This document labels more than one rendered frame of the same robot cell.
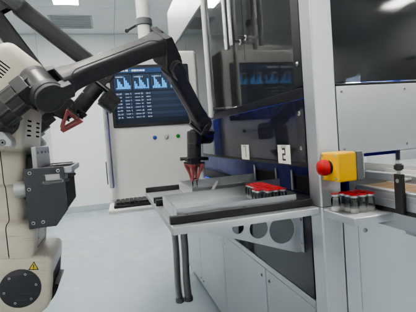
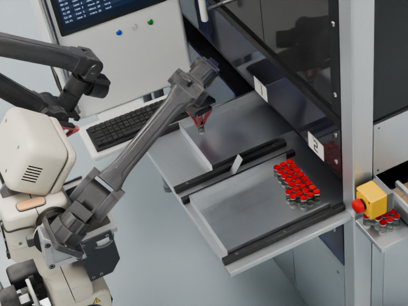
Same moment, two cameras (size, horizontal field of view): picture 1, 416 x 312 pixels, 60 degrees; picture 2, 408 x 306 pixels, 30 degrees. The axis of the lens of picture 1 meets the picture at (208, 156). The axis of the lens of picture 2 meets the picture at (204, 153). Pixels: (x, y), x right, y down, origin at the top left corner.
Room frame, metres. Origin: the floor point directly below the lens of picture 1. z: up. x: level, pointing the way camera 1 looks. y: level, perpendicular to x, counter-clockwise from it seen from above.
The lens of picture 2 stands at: (-0.50, 0.20, 2.54)
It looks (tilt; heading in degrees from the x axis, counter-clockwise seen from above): 41 degrees down; 356
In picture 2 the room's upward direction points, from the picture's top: 11 degrees counter-clockwise
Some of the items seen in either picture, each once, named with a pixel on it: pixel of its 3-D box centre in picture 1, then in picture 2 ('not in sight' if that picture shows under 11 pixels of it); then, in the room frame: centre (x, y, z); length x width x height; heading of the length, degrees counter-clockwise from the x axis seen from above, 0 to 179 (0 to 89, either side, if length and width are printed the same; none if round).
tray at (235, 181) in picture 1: (226, 184); (240, 127); (1.45, -0.07, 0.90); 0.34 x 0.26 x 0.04; 105
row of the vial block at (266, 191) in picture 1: (258, 194); (290, 187); (1.12, -0.15, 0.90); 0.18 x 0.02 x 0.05; 15
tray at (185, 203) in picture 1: (224, 200); (258, 203); (1.09, -0.04, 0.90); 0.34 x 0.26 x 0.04; 105
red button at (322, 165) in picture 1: (325, 167); (359, 205); (0.90, -0.29, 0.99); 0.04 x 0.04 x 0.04; 15
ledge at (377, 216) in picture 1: (361, 213); (388, 226); (0.91, -0.38, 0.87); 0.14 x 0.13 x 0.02; 105
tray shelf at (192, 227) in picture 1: (223, 199); (246, 170); (1.27, -0.04, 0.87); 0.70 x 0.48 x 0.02; 15
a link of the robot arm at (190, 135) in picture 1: (194, 137); not in sight; (1.49, 0.05, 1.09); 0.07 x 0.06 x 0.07; 141
